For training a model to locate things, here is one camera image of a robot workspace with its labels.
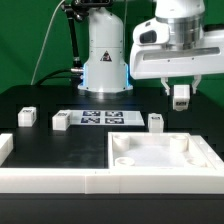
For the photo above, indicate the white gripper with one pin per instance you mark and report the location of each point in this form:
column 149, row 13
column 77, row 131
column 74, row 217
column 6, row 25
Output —
column 151, row 57

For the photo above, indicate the white square tabletop tray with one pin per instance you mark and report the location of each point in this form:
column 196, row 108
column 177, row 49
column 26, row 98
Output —
column 158, row 150

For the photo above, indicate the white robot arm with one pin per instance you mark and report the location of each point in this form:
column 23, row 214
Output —
column 174, row 43

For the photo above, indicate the white marker sheet with tags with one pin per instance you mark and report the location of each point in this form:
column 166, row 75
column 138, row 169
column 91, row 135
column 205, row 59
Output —
column 106, row 118

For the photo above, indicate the white U-shaped fence wall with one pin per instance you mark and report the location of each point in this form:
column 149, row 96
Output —
column 111, row 180

